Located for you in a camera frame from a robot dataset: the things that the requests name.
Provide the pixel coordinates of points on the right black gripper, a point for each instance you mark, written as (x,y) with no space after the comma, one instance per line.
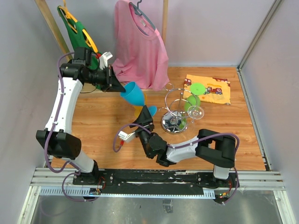
(145,119)

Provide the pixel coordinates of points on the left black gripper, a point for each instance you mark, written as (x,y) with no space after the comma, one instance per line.
(112,83)

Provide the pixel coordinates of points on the orange plastic wine glass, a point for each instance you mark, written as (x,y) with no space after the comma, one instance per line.
(139,108)

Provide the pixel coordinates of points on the blue plastic wine glass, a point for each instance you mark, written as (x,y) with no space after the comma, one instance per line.
(133,95)

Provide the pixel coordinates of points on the green plastic wine glass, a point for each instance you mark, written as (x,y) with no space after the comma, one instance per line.
(194,95)

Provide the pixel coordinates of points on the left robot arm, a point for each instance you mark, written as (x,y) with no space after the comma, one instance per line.
(56,138)

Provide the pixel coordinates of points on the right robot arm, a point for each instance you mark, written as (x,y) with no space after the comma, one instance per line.
(216,148)

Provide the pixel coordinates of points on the wooden clothes rack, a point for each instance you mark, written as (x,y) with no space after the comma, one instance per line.
(54,29)

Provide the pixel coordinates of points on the chrome wine glass rack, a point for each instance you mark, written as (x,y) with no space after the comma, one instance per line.
(176,119)

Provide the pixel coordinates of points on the clear wine glass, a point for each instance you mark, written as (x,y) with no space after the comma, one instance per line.
(195,112)

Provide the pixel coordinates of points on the pink t-shirt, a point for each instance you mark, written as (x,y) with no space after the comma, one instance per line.
(138,58)

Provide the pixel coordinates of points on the yellow clothes hanger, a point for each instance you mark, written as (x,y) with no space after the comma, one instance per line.
(86,37)

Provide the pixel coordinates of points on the green vest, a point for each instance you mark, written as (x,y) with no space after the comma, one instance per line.
(79,39)

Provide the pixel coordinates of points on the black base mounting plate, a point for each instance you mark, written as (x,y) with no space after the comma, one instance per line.
(155,182)

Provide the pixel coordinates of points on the yellow printed folded cloth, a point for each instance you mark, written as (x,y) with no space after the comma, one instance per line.
(208,89)

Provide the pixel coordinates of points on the grey clothes hanger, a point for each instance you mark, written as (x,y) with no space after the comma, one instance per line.
(140,20)

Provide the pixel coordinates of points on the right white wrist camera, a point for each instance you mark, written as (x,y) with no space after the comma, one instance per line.
(127,137)

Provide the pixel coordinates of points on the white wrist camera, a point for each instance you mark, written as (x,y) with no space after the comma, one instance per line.
(104,60)
(127,137)

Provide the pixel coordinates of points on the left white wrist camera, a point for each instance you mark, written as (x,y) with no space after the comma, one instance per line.
(104,60)

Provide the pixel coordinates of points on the aluminium frame rail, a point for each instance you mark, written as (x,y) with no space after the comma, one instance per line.
(44,182)

